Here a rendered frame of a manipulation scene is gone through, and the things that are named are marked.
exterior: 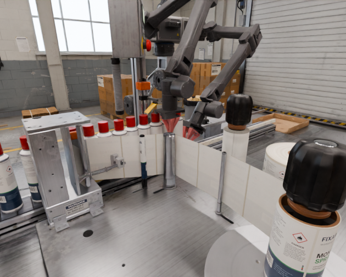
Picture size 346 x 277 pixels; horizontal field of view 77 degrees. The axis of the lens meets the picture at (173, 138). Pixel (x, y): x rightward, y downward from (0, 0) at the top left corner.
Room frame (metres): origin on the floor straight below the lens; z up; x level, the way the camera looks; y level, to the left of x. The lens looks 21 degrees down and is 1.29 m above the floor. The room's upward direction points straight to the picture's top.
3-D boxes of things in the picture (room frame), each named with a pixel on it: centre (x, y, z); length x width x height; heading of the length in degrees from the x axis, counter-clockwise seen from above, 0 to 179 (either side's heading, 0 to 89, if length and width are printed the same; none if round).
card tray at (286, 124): (1.48, -0.76, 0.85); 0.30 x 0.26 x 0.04; 128
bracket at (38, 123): (0.52, 0.29, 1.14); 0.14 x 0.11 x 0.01; 128
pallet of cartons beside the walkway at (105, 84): (4.75, 1.01, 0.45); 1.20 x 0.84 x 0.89; 40
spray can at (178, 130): (0.90, -0.02, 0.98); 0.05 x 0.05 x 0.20
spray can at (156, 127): (0.82, 0.07, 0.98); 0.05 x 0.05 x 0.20
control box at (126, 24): (0.86, 0.16, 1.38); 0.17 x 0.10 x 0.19; 3
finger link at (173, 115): (0.78, 0.02, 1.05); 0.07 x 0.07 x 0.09; 38
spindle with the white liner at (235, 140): (0.69, -0.21, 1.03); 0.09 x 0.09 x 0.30
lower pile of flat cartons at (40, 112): (4.44, 2.80, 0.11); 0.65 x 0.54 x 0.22; 125
